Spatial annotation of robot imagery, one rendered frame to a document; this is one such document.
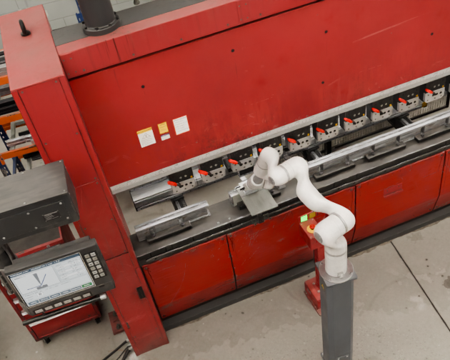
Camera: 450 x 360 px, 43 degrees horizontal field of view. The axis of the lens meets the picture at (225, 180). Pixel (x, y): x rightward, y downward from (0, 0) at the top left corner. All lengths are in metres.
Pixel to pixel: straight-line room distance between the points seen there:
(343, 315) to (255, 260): 0.90
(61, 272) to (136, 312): 1.10
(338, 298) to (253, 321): 1.11
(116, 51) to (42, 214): 0.88
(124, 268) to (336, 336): 1.36
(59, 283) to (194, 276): 1.26
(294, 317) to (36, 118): 2.40
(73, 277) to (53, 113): 0.82
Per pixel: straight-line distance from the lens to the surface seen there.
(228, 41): 3.12
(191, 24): 2.98
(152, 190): 3.93
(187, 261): 3.87
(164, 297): 4.06
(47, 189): 2.68
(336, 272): 3.19
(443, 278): 4.56
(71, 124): 2.87
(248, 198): 3.68
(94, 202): 3.18
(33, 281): 2.98
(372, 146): 4.14
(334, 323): 3.54
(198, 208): 3.73
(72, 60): 2.92
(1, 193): 2.78
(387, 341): 4.21
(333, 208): 2.99
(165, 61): 3.05
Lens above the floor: 3.59
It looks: 42 degrees down
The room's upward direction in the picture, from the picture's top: 11 degrees counter-clockwise
